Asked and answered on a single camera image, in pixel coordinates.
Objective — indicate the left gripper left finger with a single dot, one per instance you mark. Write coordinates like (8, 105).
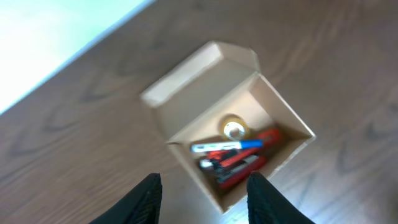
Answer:
(139, 206)

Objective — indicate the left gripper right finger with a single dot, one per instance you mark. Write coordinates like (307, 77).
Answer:
(266, 205)

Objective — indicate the red black stapler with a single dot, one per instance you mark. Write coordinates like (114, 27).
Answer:
(232, 176)

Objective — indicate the red utility knife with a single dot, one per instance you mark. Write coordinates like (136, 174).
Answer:
(226, 158)

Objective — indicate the blue whiteboard marker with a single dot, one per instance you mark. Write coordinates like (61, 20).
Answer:
(226, 146)

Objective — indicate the yellow tape roll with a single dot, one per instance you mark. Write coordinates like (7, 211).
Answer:
(233, 128)

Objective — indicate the cardboard box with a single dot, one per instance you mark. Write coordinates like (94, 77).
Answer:
(220, 81)

